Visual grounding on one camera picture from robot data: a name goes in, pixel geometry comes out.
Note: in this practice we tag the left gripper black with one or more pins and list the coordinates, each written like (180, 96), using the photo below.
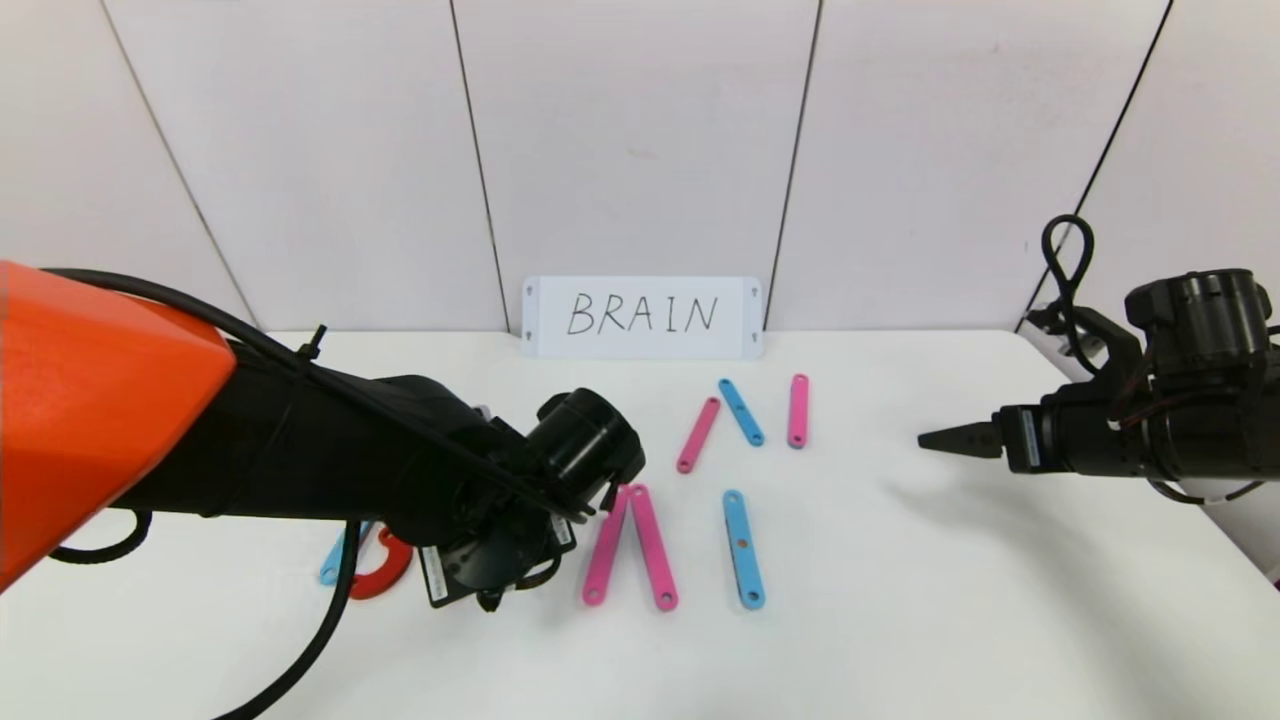
(447, 580)

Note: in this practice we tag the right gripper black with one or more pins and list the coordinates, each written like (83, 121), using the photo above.
(1022, 438)

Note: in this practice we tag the pink bar with holes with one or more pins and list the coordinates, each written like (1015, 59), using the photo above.
(798, 410)
(603, 560)
(653, 547)
(699, 435)

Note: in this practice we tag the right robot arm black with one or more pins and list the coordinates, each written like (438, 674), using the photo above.
(1200, 440)

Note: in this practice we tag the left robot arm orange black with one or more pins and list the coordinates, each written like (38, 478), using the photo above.
(300, 450)

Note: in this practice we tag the white BRAIN word card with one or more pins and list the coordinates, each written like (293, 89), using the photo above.
(545, 318)

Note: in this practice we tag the large red arc piece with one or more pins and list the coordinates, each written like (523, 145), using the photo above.
(395, 580)

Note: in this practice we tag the light blue flat bar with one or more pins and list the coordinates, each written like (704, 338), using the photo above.
(746, 570)
(330, 565)

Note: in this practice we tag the medium blue flat bar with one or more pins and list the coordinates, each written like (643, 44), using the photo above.
(741, 412)

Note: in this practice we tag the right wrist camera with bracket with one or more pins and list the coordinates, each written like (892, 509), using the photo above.
(1115, 345)

